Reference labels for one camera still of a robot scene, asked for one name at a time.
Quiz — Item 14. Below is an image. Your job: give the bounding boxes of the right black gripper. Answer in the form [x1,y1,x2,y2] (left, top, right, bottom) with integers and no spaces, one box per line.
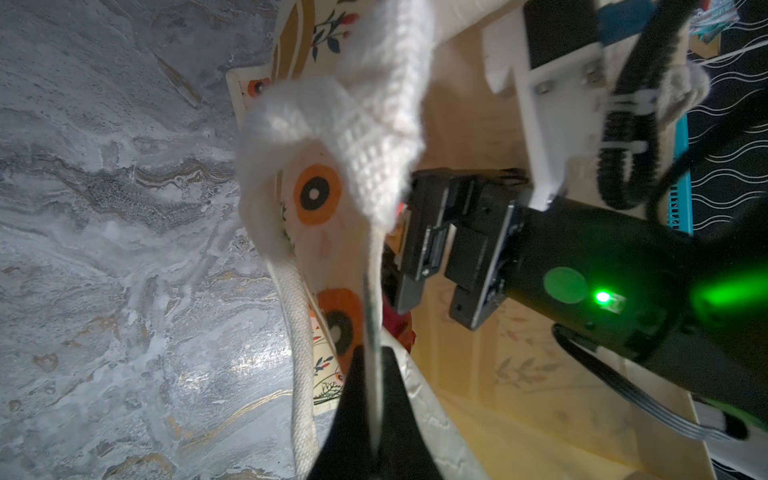
[392,168,528,331]

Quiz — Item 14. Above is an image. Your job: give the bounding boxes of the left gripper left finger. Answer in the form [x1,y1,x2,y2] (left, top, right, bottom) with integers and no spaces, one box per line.
[308,347,375,480]

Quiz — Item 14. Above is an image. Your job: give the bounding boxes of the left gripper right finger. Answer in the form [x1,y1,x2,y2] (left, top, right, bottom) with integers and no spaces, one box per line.
[377,347,443,480]

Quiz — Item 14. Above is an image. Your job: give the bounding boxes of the cream canvas grocery bag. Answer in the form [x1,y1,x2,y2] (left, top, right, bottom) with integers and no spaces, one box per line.
[237,1,714,479]

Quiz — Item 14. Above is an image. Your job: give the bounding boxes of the pink dragon fruit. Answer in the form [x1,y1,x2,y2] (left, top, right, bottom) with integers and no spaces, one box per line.
[383,301,417,353]

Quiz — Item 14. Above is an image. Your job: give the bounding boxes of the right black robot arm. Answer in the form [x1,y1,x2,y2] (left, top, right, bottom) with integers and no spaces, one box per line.
[382,168,767,426]

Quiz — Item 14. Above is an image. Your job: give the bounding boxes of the teal plastic vegetable basket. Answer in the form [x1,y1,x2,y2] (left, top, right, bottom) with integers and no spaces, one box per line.
[667,115,693,235]

